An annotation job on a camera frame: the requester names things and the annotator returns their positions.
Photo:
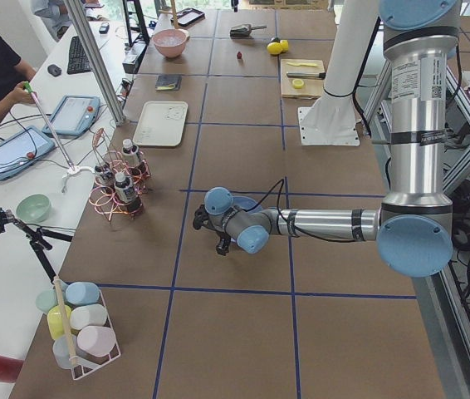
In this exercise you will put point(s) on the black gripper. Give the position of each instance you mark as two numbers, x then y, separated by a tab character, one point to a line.
222	244

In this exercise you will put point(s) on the blue plate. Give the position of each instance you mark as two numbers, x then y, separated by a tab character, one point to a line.
248	204

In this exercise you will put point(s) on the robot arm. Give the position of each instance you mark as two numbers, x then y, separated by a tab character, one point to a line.
412	227

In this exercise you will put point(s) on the bottle with white cap lower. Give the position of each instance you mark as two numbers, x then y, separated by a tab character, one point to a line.
125	190

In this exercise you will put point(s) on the bottle with white cap left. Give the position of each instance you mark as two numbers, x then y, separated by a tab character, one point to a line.
131	155

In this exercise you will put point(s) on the cream bear tray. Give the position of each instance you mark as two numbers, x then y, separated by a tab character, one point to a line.
161	123

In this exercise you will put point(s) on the grey yellow folded cloth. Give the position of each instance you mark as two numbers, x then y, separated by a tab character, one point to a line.
168	82

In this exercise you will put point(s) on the blue cup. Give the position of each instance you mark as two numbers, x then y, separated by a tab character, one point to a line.
82	293

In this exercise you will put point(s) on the white cup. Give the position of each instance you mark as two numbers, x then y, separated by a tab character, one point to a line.
88	315

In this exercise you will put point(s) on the wooden cutting board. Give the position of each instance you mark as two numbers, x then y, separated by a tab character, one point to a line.
313	87

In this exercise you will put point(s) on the pink cup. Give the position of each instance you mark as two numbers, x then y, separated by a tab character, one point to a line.
98	341

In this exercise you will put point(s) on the blue teach pendant far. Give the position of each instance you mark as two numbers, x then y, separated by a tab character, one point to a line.
75	114

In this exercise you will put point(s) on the blue teach pendant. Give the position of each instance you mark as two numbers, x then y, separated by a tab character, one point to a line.
75	114
21	150

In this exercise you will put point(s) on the mint green bowl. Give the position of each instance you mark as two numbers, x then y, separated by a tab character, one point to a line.
34	208

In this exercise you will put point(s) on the steel cylinder with black cap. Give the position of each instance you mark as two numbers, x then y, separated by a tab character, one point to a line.
307	75

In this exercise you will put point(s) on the yellow cup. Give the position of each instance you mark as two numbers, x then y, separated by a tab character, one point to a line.
54	323

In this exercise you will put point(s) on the pink bowl with ice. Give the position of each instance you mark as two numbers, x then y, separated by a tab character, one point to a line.
170	43

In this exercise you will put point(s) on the yellow plastic knife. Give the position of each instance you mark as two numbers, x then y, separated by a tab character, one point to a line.
302	64

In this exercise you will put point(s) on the yellow lemon round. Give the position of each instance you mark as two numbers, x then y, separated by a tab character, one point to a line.
274	48

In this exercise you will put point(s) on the steel scoop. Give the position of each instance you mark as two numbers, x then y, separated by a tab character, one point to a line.
244	30

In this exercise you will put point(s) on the yellow lemon oblong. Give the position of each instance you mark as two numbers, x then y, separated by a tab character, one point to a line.
284	45

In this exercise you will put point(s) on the black keyboard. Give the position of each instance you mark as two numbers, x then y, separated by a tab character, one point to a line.
78	61

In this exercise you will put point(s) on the blue teach pendant near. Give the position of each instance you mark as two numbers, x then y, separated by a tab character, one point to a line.
21	150

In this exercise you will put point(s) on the black computer mouse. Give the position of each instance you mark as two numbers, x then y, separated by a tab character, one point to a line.
54	70

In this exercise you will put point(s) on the copper wire bottle rack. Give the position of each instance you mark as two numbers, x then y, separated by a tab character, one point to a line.
109	205

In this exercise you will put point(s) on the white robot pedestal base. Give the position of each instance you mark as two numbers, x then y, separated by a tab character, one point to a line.
331	119

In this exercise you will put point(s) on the white wire cup rack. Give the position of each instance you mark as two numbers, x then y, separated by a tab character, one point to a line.
65	349

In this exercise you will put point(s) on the aluminium frame post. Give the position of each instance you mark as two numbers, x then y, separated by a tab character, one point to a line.
84	32

